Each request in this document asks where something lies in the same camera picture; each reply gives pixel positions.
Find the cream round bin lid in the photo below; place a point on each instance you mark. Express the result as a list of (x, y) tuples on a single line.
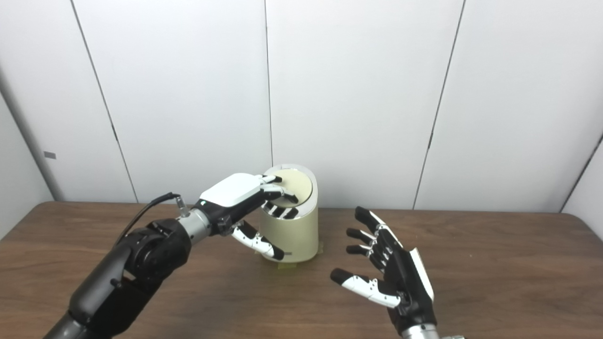
[(299, 186)]

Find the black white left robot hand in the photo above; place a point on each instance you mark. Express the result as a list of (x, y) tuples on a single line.
[(231, 190)]

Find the cream-colored bin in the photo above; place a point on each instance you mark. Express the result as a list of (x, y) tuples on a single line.
[(299, 233)]

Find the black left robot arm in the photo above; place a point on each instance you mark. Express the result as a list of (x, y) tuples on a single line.
[(141, 259)]

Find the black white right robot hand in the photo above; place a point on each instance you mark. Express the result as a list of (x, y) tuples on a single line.
[(407, 278)]

